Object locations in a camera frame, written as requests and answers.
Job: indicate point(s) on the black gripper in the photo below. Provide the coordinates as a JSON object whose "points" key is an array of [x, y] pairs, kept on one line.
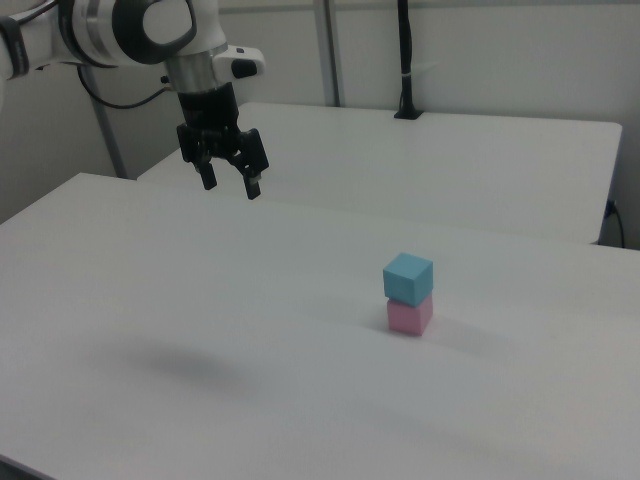
{"points": [[210, 117]]}

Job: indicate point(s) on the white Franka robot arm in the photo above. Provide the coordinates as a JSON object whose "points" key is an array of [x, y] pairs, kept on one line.
{"points": [[125, 30]]}

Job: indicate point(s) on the blue cube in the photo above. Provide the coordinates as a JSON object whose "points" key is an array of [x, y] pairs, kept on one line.
{"points": [[407, 278]]}

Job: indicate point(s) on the pink cube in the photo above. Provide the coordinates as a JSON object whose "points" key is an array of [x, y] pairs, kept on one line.
{"points": [[406, 317]]}

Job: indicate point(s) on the white side table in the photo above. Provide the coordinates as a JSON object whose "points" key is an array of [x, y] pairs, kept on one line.
{"points": [[425, 165]]}

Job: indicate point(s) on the grey metal frame post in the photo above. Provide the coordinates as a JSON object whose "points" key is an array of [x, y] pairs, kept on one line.
{"points": [[107, 135]]}

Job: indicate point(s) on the grey wall partition post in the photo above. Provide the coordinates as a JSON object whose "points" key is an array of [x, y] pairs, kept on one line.
{"points": [[334, 50]]}

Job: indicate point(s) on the black camera pole with base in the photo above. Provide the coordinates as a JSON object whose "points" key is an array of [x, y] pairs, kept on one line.
{"points": [[407, 60]]}

